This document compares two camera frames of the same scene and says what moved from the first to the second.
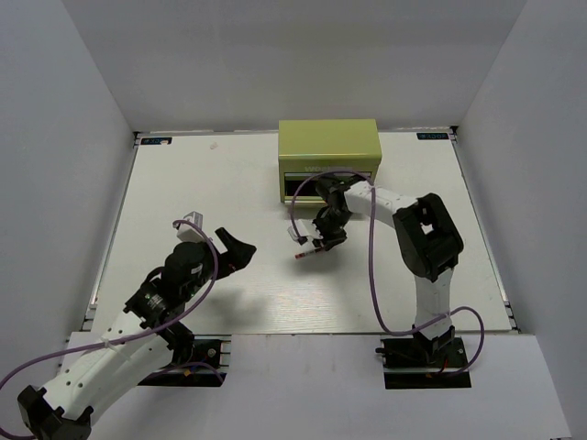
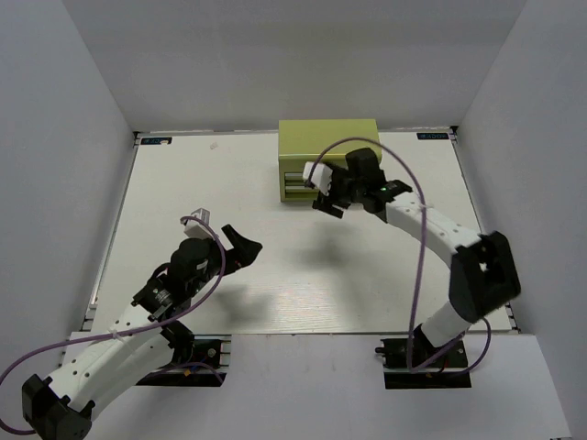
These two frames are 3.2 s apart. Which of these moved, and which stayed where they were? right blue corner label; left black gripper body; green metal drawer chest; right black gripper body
Moved: right black gripper body
Stayed: right blue corner label; left black gripper body; green metal drawer chest
